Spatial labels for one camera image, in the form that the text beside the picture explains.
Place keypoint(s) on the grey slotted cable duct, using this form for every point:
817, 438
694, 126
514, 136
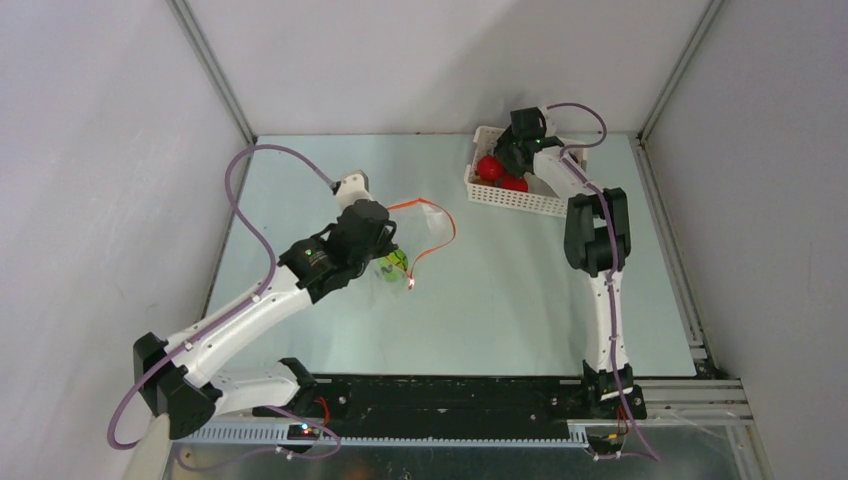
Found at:
290, 434

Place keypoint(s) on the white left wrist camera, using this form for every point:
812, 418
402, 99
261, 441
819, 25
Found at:
351, 189

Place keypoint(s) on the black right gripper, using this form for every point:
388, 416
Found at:
506, 154

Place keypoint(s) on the red toy wax apple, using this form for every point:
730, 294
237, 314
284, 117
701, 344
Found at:
512, 183

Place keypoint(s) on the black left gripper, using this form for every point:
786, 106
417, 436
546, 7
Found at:
385, 245

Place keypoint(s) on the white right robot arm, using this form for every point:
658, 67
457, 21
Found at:
597, 242

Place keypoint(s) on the green toy watermelon ball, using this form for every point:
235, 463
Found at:
394, 267

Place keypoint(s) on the clear zip bag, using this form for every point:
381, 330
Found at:
423, 228

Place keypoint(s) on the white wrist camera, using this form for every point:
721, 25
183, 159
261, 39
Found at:
547, 121
351, 189

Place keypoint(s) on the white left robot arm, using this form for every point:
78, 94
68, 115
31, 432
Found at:
181, 377

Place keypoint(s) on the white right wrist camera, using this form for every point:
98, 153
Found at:
547, 121

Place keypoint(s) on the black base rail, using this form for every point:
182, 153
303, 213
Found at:
455, 407

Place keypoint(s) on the white perforated plastic basket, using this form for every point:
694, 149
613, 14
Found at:
517, 199

